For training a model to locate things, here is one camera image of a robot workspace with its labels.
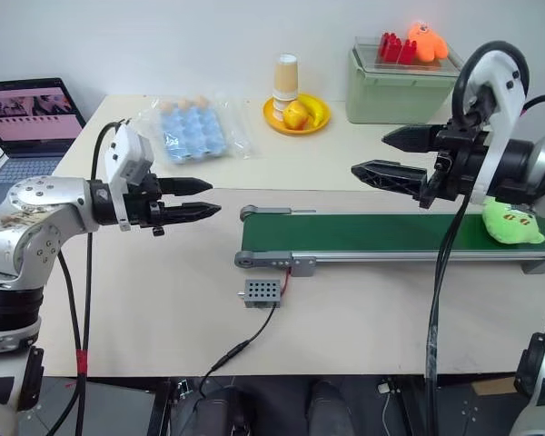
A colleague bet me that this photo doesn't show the blue egg tray in bag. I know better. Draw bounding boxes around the blue egg tray in bag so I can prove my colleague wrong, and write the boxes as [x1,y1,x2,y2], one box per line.
[135,93,263,166]

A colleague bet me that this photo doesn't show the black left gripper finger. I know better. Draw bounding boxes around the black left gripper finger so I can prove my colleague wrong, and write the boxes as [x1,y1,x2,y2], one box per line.
[160,201,223,226]
[156,176,214,198]

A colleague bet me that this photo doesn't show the orange toy fruit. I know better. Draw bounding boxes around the orange toy fruit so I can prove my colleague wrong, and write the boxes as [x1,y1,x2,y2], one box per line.
[282,100,310,130]

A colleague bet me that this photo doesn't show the yellow plate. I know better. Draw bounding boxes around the yellow plate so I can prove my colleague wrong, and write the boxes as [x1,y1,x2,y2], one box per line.
[262,93,332,135]

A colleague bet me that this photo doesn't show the dark rounded shape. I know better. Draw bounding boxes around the dark rounded shape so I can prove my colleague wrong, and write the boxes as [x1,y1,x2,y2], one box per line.
[194,385,247,436]
[306,380,356,436]

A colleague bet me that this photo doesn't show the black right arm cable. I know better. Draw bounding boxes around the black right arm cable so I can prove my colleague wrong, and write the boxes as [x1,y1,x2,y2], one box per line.
[424,40,545,436]

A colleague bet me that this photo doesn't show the green conveyor belt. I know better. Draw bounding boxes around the green conveyor belt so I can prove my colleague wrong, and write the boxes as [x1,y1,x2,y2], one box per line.
[233,203,545,279]

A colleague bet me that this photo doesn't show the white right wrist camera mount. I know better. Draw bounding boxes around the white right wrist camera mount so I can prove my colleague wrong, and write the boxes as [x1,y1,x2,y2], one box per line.
[461,50,529,206]

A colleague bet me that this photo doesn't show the green plush toy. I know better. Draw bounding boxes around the green plush toy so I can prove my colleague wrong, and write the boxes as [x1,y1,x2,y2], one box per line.
[481,199,545,247]

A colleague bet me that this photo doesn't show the open laptop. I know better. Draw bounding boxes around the open laptop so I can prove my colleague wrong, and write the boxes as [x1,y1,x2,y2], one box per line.
[0,77,88,185]

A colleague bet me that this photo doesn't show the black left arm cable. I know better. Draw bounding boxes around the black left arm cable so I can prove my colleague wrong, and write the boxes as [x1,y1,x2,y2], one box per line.
[49,120,129,436]

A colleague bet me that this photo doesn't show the grey perforated control box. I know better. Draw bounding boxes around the grey perforated control box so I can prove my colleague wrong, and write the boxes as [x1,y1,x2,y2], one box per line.
[235,279,283,311]

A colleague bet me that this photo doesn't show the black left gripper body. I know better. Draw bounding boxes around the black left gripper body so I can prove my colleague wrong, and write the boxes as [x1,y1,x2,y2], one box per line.
[124,172,167,238]

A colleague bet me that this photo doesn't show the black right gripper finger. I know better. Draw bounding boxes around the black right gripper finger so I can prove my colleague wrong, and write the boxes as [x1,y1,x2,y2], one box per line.
[381,124,441,154]
[350,159,431,202]

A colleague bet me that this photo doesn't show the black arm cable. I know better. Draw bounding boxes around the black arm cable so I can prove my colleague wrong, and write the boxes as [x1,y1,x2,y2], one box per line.
[49,120,129,436]
[424,40,545,436]

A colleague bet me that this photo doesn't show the white charger cable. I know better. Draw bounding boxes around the white charger cable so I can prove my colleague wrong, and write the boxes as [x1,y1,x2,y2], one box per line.
[375,383,393,436]

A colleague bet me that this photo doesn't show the black power cable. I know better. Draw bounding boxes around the black power cable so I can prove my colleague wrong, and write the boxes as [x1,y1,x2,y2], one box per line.
[197,267,294,397]

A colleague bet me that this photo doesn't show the green storage box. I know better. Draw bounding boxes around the green storage box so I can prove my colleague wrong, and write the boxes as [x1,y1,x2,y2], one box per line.
[344,45,465,126]

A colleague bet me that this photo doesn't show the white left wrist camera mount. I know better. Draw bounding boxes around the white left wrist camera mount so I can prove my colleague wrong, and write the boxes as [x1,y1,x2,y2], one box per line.
[103,123,155,233]

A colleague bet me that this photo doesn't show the yellow toy banana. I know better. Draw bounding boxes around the yellow toy banana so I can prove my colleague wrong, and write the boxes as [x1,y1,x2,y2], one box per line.
[299,94,327,128]

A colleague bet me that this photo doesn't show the black table leg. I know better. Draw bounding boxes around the black table leg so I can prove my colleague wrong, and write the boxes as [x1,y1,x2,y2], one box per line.
[145,379,173,436]

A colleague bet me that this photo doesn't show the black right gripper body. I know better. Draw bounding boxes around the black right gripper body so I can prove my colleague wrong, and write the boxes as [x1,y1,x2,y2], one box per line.
[419,110,490,211]

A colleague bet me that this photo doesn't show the stacked paper cups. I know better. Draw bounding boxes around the stacked paper cups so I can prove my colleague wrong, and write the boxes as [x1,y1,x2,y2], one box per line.
[272,53,300,121]

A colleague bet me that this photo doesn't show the red toy block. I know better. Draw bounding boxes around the red toy block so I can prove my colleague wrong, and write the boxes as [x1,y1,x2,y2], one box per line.
[378,31,403,63]
[398,39,420,65]

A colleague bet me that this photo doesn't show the orange octopus toy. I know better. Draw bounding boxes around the orange octopus toy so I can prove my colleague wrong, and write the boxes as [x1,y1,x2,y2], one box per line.
[406,22,450,62]

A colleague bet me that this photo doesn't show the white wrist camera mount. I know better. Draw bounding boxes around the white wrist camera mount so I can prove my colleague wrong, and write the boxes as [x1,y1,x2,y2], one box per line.
[103,123,155,233]
[461,50,529,206]

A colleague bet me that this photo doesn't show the clear plastic tray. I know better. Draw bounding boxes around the clear plastic tray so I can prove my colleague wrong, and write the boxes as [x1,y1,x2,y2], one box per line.
[352,35,465,74]

